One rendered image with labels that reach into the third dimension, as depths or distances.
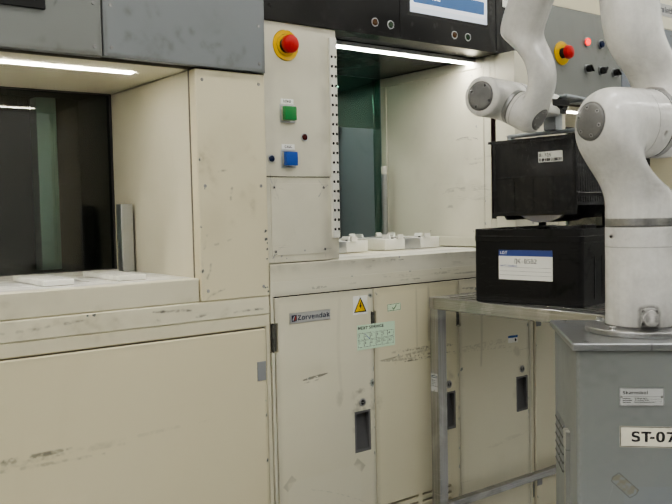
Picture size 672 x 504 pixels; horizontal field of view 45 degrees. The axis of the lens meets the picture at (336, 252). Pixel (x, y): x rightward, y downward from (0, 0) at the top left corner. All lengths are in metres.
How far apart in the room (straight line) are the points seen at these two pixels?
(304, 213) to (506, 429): 0.91
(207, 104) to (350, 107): 0.93
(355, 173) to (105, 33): 1.47
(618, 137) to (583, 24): 1.23
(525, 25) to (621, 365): 0.72
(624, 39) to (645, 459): 0.71
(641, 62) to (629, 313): 0.44
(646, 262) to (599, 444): 0.31
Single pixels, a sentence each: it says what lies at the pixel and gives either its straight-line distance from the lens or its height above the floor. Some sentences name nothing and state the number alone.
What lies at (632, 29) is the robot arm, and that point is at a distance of 1.52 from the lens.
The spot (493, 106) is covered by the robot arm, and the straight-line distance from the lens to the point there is 1.74.
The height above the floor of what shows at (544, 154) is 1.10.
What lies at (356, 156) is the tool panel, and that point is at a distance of 2.91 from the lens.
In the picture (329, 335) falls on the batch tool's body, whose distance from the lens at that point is 1.89.
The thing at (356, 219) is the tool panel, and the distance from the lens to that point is 2.91.
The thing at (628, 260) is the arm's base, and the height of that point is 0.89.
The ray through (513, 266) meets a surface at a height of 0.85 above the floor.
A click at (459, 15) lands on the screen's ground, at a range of 2.22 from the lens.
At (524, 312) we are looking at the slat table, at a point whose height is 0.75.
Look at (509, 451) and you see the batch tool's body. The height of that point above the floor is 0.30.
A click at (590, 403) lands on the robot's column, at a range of 1.41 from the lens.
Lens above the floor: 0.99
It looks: 3 degrees down
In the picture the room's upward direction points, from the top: 1 degrees counter-clockwise
